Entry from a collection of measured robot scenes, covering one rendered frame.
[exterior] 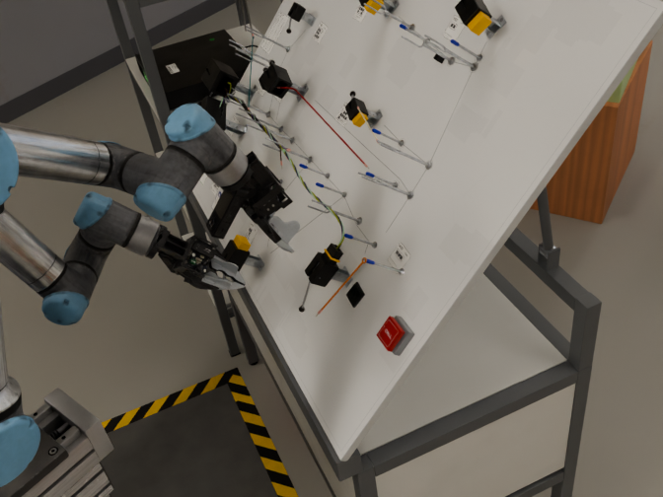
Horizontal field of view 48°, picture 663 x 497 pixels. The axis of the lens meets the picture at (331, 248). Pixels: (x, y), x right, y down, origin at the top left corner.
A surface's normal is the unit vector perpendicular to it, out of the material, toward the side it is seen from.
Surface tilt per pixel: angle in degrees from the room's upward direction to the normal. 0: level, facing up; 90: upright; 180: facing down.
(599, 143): 90
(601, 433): 0
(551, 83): 49
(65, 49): 90
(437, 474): 90
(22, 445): 97
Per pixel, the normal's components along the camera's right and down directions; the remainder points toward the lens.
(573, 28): -0.76, -0.24
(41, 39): 0.77, 0.33
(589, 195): -0.49, 0.60
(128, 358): -0.11, -0.77
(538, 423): 0.40, 0.55
